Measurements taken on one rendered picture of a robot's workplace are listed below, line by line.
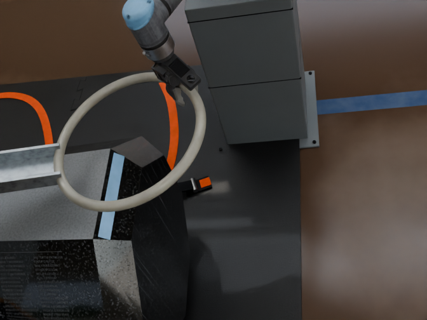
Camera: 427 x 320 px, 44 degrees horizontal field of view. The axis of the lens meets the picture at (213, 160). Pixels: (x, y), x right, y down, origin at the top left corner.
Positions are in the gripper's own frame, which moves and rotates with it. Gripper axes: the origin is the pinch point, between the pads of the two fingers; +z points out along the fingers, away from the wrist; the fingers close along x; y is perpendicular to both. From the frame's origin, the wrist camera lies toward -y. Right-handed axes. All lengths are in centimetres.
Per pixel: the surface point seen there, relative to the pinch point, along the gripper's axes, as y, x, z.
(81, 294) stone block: -13, 64, 16
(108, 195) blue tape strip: 0.4, 38.5, 6.7
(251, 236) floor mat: 0, 6, 88
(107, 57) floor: 154, -22, 81
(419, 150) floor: -26, -74, 98
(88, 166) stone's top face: 13.7, 36.6, 4.4
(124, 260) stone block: -15, 49, 16
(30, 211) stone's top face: 14, 59, 2
